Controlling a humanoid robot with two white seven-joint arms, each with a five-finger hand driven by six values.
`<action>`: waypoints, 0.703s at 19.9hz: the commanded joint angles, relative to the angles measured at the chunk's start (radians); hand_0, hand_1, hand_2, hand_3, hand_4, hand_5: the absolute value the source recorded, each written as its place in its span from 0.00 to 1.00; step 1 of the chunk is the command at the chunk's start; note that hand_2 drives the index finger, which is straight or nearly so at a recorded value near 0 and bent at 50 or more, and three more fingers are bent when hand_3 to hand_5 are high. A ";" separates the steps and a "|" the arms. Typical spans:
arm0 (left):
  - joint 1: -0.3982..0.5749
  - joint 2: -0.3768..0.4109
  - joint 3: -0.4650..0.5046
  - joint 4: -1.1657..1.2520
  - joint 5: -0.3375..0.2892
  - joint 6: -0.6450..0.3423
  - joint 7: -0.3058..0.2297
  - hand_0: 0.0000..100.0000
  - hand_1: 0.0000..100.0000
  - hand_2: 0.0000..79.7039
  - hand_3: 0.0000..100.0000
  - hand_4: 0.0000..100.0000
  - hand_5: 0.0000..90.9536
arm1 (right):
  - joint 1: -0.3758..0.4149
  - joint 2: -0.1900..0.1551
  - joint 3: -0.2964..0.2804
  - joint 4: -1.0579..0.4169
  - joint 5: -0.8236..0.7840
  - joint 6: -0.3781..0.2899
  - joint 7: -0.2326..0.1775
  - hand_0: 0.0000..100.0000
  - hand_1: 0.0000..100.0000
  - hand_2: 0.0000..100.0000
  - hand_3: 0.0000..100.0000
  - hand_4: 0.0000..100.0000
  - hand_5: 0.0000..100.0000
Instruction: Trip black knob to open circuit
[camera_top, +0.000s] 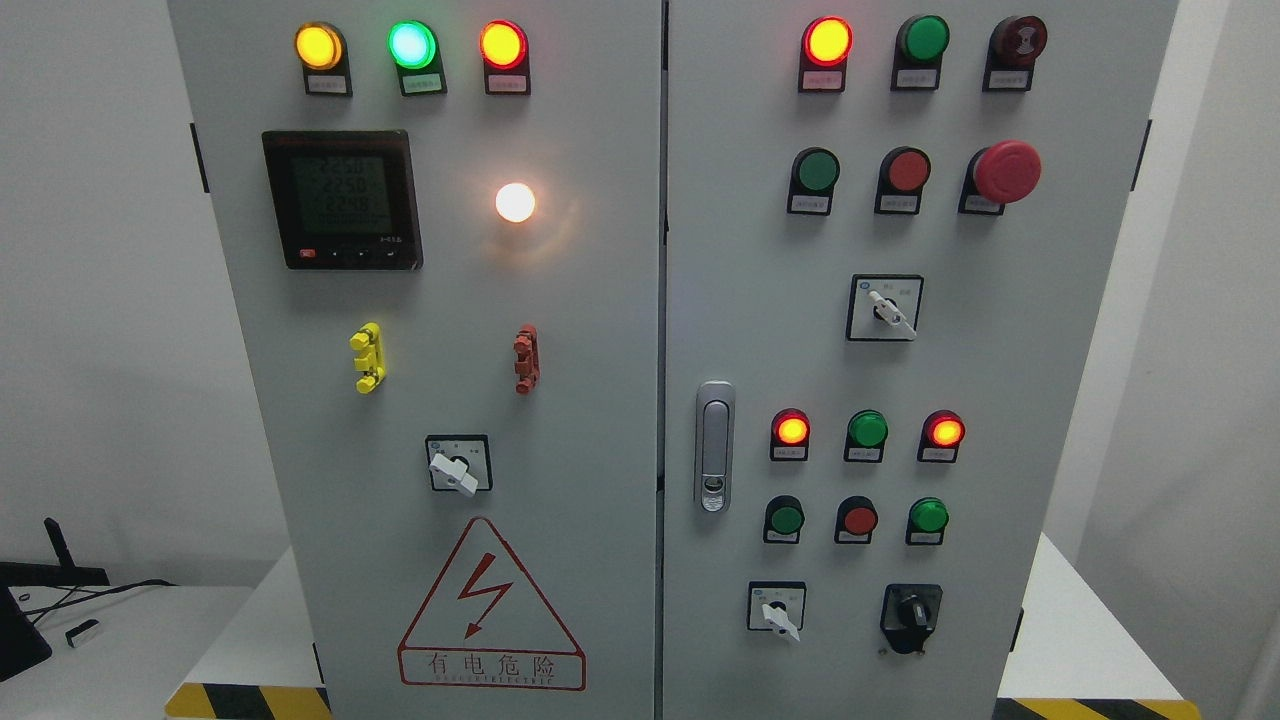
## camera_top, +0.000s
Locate black monitor corner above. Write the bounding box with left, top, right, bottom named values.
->
left=0, top=587, right=52, bottom=682

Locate white platform with hazard stripes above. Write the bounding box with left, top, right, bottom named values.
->
left=164, top=538, right=1201, bottom=719

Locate white selector switch upper right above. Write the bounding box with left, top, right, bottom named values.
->
left=845, top=274, right=924, bottom=342

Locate green unlit lamp right top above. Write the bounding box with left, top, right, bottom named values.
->
left=891, top=14, right=951, bottom=91

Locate red lit lamp right top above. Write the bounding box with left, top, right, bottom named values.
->
left=797, top=15, right=855, bottom=94

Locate white selector switch left door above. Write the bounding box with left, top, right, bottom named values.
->
left=424, top=434, right=493, bottom=497

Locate green lamp lower right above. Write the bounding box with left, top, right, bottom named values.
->
left=905, top=497, right=950, bottom=546

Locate yellow indicator lamp top left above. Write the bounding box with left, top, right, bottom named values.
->
left=294, top=20, right=353, bottom=97

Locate red push button lower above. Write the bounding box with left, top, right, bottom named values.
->
left=833, top=496, right=879, bottom=544

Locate red electric danger warning sticker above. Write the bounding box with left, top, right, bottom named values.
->
left=397, top=518, right=588, bottom=692

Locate grey cabinet door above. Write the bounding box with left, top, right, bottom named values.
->
left=169, top=1, right=663, bottom=719
left=660, top=1, right=1178, bottom=719

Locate black rotary knob switch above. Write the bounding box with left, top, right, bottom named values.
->
left=879, top=583, right=945, bottom=655

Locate green push button upper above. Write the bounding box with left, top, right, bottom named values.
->
left=787, top=147, right=840, bottom=217

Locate grey left cabinet door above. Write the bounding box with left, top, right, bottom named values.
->
left=169, top=1, right=663, bottom=719

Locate red lamp middle right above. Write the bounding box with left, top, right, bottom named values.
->
left=916, top=410, right=966, bottom=464

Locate red terminal connector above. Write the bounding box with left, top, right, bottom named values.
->
left=513, top=324, right=541, bottom=395

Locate red push button upper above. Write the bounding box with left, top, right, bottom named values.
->
left=874, top=146, right=931, bottom=215

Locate grey right cabinet door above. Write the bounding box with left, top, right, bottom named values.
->
left=660, top=1, right=1178, bottom=719

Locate black device with antenna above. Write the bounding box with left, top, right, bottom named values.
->
left=1, top=518, right=110, bottom=587

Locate green lit indicator lamp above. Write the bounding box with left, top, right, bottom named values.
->
left=387, top=20, right=447, bottom=97

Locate dark red buzzer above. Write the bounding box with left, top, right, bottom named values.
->
left=982, top=15, right=1048, bottom=92

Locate black cable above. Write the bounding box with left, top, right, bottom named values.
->
left=17, top=578, right=177, bottom=621

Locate red push button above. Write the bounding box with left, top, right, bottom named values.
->
left=833, top=496, right=879, bottom=544
left=874, top=146, right=931, bottom=215

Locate white selector switch lower right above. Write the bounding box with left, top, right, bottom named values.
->
left=748, top=582, right=806, bottom=643

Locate green push button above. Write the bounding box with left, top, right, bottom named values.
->
left=787, top=147, right=840, bottom=217
left=762, top=495, right=805, bottom=544

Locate white lit indicator lamp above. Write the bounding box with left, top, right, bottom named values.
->
left=494, top=182, right=538, bottom=224

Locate white selector switch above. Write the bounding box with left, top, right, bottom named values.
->
left=748, top=582, right=806, bottom=643
left=845, top=274, right=924, bottom=342

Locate red lit lamp middle left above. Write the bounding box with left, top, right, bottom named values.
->
left=769, top=407, right=812, bottom=462

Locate green push button lower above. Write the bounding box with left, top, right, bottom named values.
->
left=762, top=495, right=805, bottom=544

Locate red emergency stop mushroom button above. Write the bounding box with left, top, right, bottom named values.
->
left=957, top=138, right=1042, bottom=217

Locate green lamp middle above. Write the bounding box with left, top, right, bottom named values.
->
left=844, top=409, right=890, bottom=462

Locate red lit indicator lamp left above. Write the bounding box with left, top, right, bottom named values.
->
left=479, top=19, right=531, bottom=95

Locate black digital power meter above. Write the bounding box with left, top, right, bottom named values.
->
left=261, top=129, right=422, bottom=272

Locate yellow terminal connector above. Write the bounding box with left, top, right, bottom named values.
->
left=348, top=322, right=387, bottom=395

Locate small white black dongle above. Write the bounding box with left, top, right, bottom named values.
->
left=64, top=618, right=101, bottom=650

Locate silver cabinet door latch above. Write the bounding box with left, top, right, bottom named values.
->
left=695, top=380, right=736, bottom=512

